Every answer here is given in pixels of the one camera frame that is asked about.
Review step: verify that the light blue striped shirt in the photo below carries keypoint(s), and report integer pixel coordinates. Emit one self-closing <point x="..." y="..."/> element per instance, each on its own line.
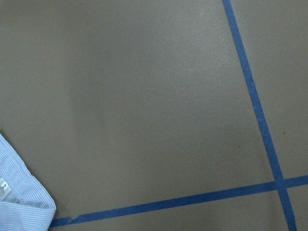
<point x="25" y="205"/>

